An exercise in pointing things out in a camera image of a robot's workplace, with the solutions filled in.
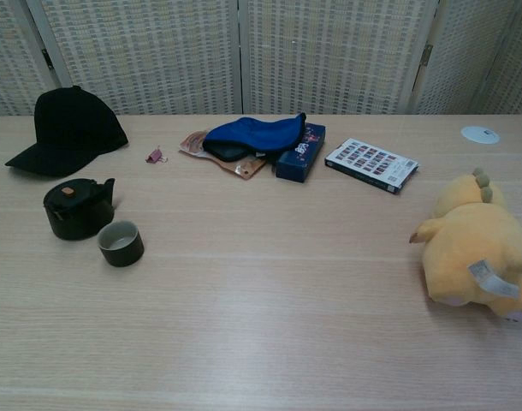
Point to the black teapot with wooden knob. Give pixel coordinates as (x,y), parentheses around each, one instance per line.
(77,214)

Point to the orange snack packet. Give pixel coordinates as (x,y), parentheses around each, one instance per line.
(244,168)

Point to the dark blue printed box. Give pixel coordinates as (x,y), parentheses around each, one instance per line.
(299,164)

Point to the black soft case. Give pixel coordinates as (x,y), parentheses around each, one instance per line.
(227,153)

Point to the blue fabric pouch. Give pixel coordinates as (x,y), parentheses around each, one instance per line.
(261,135)

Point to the pink binder clip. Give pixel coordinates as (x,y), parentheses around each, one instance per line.
(153,156)

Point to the small dark cup, white inside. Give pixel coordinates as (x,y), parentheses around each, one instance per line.
(124,255)

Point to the woven folding screen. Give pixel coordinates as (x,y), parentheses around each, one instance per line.
(158,55)

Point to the black baseball cap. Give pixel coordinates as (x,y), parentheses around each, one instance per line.
(68,124)

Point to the yellow plush toy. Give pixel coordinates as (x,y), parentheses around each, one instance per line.
(470,240)

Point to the brass screen hinge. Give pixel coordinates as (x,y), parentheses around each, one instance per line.
(426,55)

